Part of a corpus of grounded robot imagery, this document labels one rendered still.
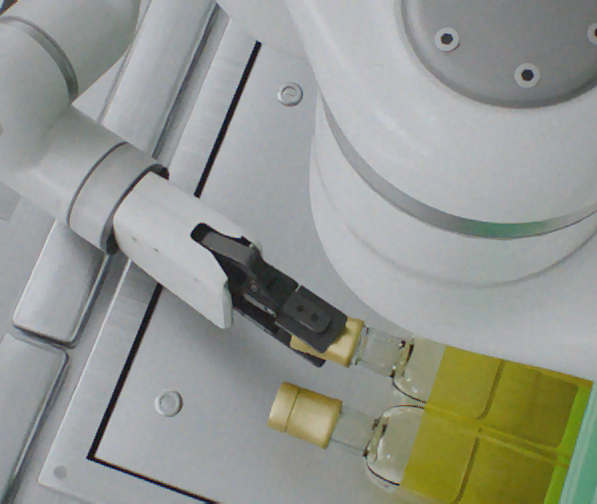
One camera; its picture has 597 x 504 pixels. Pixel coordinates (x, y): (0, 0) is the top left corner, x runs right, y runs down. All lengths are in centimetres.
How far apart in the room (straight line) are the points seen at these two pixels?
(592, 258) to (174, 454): 64
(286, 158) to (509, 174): 76
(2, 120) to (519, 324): 50
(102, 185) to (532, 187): 60
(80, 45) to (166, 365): 28
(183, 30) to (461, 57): 82
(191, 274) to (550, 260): 50
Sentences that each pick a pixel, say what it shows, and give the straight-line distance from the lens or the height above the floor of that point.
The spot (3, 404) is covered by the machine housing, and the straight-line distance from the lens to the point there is 103.
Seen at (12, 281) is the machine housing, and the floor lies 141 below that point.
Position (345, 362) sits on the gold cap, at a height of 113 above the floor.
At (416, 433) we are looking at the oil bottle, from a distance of 85.
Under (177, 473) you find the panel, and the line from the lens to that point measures 100.
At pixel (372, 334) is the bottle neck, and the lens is 87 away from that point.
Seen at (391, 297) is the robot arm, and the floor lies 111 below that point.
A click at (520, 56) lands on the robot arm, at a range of 31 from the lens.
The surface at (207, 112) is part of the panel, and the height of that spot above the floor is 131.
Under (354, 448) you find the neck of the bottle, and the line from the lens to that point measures 87.
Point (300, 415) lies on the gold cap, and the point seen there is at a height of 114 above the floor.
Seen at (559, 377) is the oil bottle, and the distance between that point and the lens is 87.
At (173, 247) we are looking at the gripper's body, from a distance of 85.
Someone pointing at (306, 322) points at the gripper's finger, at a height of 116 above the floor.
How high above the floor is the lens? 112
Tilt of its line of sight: 4 degrees up
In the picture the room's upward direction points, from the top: 71 degrees counter-clockwise
